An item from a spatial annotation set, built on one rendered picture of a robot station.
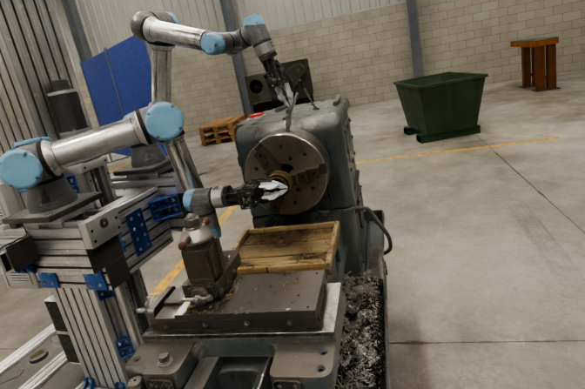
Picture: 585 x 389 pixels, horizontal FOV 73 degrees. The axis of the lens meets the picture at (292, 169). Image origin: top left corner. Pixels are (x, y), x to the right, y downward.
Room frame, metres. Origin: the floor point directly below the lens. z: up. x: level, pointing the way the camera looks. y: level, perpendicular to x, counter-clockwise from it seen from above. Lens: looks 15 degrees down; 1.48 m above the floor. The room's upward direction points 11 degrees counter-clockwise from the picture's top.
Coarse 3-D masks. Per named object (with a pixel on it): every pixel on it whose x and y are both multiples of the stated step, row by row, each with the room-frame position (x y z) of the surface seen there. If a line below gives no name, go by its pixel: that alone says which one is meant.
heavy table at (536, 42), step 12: (528, 48) 8.70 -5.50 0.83; (540, 48) 7.96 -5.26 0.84; (552, 48) 7.90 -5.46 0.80; (528, 60) 8.70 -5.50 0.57; (540, 60) 7.96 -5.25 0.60; (552, 60) 7.90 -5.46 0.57; (528, 72) 8.71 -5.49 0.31; (540, 72) 7.96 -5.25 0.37; (552, 72) 7.90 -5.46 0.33; (528, 84) 8.71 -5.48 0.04; (540, 84) 7.96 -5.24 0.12; (552, 84) 7.91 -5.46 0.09
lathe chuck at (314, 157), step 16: (256, 144) 1.47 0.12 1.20; (272, 144) 1.42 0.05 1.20; (288, 144) 1.41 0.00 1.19; (304, 144) 1.39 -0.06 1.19; (256, 160) 1.44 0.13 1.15; (288, 160) 1.41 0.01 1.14; (304, 160) 1.40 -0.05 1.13; (320, 160) 1.38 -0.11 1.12; (256, 176) 1.44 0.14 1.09; (304, 192) 1.40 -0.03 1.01; (320, 192) 1.39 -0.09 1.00; (288, 208) 1.42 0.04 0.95; (304, 208) 1.41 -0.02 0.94
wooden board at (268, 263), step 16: (304, 224) 1.35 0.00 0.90; (320, 224) 1.33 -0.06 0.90; (336, 224) 1.30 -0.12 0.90; (240, 240) 1.32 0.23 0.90; (256, 240) 1.33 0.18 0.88; (272, 240) 1.31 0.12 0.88; (288, 240) 1.28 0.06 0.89; (304, 240) 1.26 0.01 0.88; (320, 240) 1.23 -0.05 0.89; (336, 240) 1.20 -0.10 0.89; (240, 256) 1.23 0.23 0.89; (256, 256) 1.21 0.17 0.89; (272, 256) 1.19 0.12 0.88; (288, 256) 1.16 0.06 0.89; (304, 256) 1.14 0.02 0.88; (320, 256) 1.12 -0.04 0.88; (240, 272) 1.10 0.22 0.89; (256, 272) 1.09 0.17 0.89; (272, 272) 1.08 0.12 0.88
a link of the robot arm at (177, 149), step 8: (184, 136) 1.43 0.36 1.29; (168, 144) 1.40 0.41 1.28; (176, 144) 1.40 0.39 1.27; (184, 144) 1.42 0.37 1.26; (168, 152) 1.41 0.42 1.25; (176, 152) 1.40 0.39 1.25; (184, 152) 1.41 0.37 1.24; (176, 160) 1.40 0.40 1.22; (184, 160) 1.40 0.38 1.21; (192, 160) 1.44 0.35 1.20; (176, 168) 1.41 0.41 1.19; (184, 168) 1.40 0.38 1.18; (192, 168) 1.42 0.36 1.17; (184, 176) 1.40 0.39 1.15; (192, 176) 1.41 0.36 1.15; (184, 184) 1.41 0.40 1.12; (192, 184) 1.41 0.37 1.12; (200, 184) 1.43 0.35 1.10; (184, 192) 1.42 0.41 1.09
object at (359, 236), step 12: (360, 192) 1.90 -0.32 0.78; (360, 204) 1.90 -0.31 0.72; (252, 216) 1.66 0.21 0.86; (264, 216) 1.63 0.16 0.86; (276, 216) 1.59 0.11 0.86; (300, 216) 1.57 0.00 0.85; (312, 216) 1.55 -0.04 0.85; (324, 216) 1.54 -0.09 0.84; (348, 216) 1.52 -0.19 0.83; (360, 216) 1.79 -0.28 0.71; (348, 228) 1.52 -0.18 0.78; (360, 228) 1.78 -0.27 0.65; (348, 240) 1.52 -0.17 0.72; (360, 240) 1.70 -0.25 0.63; (348, 252) 1.52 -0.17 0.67; (360, 252) 1.62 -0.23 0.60; (348, 264) 1.52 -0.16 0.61; (360, 264) 1.55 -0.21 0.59; (348, 276) 1.53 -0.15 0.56; (360, 276) 1.52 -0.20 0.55
